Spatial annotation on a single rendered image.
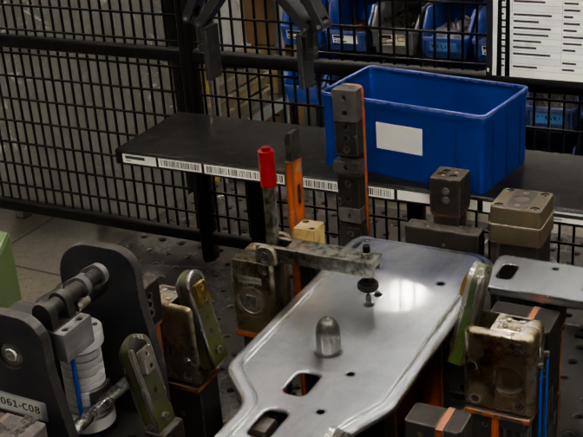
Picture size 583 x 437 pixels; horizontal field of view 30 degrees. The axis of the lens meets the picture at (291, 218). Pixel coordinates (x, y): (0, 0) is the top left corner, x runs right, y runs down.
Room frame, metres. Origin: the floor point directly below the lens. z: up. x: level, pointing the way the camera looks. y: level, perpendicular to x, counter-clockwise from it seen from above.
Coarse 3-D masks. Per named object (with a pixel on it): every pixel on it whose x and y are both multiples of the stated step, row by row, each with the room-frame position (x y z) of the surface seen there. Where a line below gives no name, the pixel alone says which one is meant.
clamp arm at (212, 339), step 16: (192, 272) 1.20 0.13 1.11; (176, 288) 1.20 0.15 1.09; (192, 288) 1.19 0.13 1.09; (192, 304) 1.19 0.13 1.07; (208, 304) 1.21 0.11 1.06; (208, 320) 1.20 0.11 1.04; (208, 336) 1.19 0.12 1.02; (208, 352) 1.18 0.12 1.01; (224, 352) 1.20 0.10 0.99; (208, 368) 1.18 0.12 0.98
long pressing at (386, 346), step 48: (384, 240) 1.48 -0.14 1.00; (336, 288) 1.34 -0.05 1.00; (384, 288) 1.33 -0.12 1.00; (432, 288) 1.32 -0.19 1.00; (288, 336) 1.22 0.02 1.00; (384, 336) 1.20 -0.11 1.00; (432, 336) 1.19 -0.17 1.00; (240, 384) 1.11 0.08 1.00; (288, 384) 1.11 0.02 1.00; (336, 384) 1.10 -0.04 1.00; (384, 384) 1.09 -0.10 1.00; (240, 432) 1.01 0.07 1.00; (288, 432) 1.01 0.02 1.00
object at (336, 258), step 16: (288, 240) 1.35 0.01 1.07; (304, 240) 1.35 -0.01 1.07; (288, 256) 1.32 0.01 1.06; (304, 256) 1.31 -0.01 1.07; (320, 256) 1.30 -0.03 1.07; (336, 256) 1.29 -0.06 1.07; (352, 256) 1.29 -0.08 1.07; (368, 256) 1.28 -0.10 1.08; (352, 272) 1.27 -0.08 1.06; (368, 272) 1.26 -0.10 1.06; (368, 288) 1.27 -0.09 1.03
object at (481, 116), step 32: (384, 96) 1.84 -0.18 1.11; (416, 96) 1.80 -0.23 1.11; (448, 96) 1.76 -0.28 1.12; (480, 96) 1.73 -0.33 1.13; (512, 96) 1.63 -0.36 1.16; (384, 128) 1.66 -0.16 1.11; (416, 128) 1.62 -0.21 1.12; (448, 128) 1.59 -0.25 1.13; (480, 128) 1.56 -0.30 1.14; (512, 128) 1.63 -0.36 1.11; (384, 160) 1.66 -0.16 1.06; (416, 160) 1.62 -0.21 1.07; (448, 160) 1.59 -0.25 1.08; (480, 160) 1.56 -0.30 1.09; (512, 160) 1.63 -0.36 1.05; (480, 192) 1.56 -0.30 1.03
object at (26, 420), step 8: (0, 416) 0.97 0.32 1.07; (8, 416) 0.96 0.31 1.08; (16, 416) 0.96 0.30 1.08; (24, 416) 0.96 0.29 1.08; (0, 424) 0.95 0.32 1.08; (8, 424) 0.95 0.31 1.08; (16, 424) 0.95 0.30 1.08; (24, 424) 0.95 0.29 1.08; (32, 424) 0.95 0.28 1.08; (40, 424) 0.95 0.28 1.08; (0, 432) 0.94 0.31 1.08; (8, 432) 0.94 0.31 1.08; (16, 432) 0.93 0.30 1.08; (24, 432) 0.93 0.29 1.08; (32, 432) 0.93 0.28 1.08; (40, 432) 0.94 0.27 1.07
